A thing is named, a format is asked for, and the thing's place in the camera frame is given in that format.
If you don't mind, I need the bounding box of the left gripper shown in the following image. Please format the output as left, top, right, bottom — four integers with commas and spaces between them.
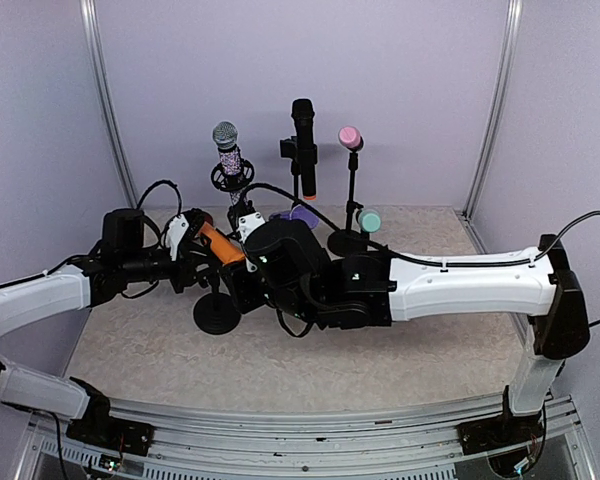
120, 242, 219, 291

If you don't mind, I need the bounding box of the orange microphone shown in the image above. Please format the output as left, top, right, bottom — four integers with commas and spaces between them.
199, 222, 245, 265

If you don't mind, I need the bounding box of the black round-base stand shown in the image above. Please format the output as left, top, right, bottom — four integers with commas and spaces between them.
193, 274, 241, 335

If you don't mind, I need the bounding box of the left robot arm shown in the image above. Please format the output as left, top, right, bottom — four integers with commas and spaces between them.
0, 208, 244, 448

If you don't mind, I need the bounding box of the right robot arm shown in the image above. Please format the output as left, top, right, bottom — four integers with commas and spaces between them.
222, 213, 592, 444

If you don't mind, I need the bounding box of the black tripod mic stand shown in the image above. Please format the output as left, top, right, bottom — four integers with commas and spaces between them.
211, 159, 255, 232

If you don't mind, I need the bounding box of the purple microphone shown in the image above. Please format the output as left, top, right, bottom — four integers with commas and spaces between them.
268, 205, 320, 229

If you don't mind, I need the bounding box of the black stand under pink mic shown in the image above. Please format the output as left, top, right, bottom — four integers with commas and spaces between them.
327, 149, 367, 257

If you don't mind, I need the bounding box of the black stand under teal mic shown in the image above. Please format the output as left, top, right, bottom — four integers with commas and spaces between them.
359, 231, 370, 248

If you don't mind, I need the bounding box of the silver rhinestone microphone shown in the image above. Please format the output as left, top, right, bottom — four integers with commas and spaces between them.
211, 120, 244, 207

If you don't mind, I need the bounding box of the teal microphone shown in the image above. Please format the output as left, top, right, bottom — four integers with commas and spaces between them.
356, 208, 382, 233

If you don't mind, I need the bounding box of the pink microphone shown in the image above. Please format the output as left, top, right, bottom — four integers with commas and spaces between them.
338, 125, 364, 152

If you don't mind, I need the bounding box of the black tall microphone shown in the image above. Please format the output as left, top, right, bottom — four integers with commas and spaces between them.
291, 98, 317, 200

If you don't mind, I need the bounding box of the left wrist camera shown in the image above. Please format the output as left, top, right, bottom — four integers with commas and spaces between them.
164, 211, 196, 254

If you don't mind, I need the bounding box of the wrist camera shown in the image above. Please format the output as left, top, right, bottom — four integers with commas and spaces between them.
164, 211, 196, 254
225, 202, 265, 274

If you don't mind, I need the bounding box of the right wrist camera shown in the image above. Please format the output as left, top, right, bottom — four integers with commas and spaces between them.
225, 202, 265, 274

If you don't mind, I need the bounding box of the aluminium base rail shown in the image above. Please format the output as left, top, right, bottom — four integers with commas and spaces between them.
7, 394, 600, 479

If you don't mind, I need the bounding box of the left metal frame post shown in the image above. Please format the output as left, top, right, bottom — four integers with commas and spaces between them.
79, 0, 139, 207

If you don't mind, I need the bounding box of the metal frame post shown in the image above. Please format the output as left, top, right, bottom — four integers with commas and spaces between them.
462, 0, 524, 223
79, 0, 139, 207

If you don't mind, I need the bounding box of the right metal frame post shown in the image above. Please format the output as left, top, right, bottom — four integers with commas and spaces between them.
462, 0, 524, 223

